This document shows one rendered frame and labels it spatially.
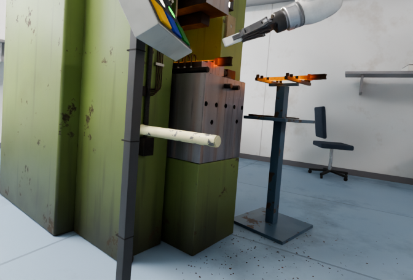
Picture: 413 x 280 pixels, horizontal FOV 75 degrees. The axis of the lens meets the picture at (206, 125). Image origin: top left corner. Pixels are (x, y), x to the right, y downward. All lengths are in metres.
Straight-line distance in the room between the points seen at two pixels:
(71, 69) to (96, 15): 0.31
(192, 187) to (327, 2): 0.98
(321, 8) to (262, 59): 3.48
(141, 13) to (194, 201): 0.91
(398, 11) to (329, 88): 1.24
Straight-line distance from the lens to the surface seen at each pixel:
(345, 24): 4.45
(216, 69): 1.48
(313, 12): 1.09
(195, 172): 1.35
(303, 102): 4.29
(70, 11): 1.66
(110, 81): 1.38
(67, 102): 1.60
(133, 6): 0.85
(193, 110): 1.34
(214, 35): 1.83
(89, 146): 1.53
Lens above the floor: 0.73
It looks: 3 degrees down
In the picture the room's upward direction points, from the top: 4 degrees clockwise
